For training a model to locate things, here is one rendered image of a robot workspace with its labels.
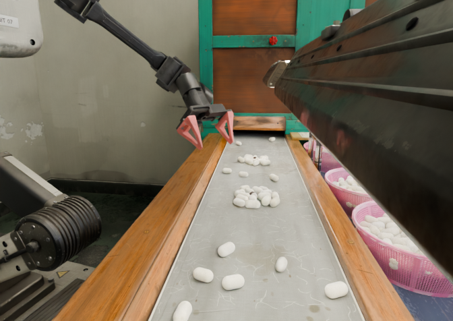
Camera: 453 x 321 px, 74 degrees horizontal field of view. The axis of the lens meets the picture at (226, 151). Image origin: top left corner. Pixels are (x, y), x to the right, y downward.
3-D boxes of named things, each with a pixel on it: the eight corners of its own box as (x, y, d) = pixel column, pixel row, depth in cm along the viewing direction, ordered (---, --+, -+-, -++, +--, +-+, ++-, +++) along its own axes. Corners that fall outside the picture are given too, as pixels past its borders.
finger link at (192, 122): (187, 157, 72) (172, 124, 75) (211, 152, 77) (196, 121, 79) (199, 143, 67) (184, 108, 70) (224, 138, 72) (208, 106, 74)
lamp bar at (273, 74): (266, 87, 83) (267, 59, 81) (262, 82, 143) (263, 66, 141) (296, 87, 82) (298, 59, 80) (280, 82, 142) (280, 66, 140)
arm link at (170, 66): (156, 77, 120) (172, 54, 119) (168, 85, 121) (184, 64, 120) (149, 81, 79) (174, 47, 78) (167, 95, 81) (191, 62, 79)
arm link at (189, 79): (170, 78, 78) (188, 66, 77) (183, 87, 85) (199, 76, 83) (180, 100, 76) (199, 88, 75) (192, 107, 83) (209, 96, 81)
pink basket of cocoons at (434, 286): (372, 305, 54) (379, 257, 52) (335, 230, 80) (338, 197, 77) (536, 316, 51) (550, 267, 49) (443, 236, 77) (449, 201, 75)
